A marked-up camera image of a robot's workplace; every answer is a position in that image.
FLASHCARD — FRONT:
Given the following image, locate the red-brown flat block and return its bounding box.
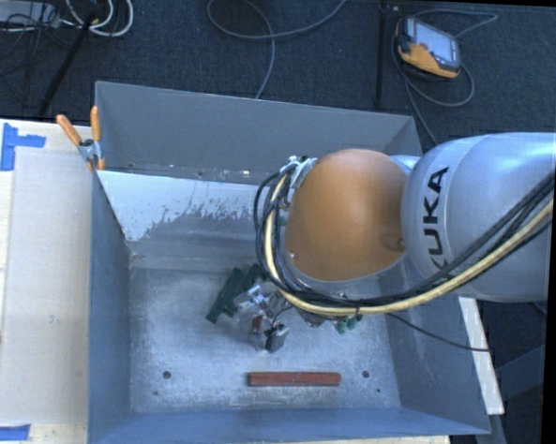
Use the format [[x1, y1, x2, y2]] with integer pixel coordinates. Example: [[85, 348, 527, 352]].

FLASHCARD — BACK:
[[246, 366, 344, 394]]

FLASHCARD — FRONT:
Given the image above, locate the grey metal bin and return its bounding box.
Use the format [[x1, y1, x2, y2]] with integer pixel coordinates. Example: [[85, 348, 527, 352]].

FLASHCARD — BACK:
[[72, 81, 512, 444]]

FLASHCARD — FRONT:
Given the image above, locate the dark green flat block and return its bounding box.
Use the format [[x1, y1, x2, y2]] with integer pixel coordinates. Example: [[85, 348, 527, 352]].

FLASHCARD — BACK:
[[204, 260, 268, 328]]

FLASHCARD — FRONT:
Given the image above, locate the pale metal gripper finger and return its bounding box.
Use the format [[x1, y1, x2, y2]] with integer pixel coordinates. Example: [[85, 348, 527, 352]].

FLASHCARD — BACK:
[[233, 282, 282, 325], [251, 310, 293, 356]]

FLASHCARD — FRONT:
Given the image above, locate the pale wood flat board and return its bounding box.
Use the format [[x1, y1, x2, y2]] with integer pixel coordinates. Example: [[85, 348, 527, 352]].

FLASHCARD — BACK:
[[0, 145, 107, 434]]

